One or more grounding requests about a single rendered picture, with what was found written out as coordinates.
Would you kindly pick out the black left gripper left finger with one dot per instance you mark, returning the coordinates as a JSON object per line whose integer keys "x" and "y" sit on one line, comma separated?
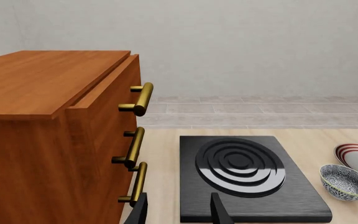
{"x": 139, "y": 213}

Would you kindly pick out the flat black stove plate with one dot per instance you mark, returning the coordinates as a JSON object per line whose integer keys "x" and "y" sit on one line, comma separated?
{"x": 291, "y": 198}

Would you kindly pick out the white plate with red rings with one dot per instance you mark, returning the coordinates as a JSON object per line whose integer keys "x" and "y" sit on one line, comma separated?
{"x": 353, "y": 156}

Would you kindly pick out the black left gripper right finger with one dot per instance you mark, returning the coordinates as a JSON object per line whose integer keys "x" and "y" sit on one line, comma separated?
{"x": 219, "y": 214}

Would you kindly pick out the wooden cabinet drawer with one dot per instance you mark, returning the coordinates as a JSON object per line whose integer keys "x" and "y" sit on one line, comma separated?
{"x": 104, "y": 102}
{"x": 104, "y": 205}
{"x": 104, "y": 161}

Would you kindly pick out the wooden cabinet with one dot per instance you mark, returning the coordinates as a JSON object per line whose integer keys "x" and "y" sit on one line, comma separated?
{"x": 26, "y": 140}

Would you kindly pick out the black white patterned bowl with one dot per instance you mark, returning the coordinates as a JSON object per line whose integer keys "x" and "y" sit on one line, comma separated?
{"x": 342, "y": 179}

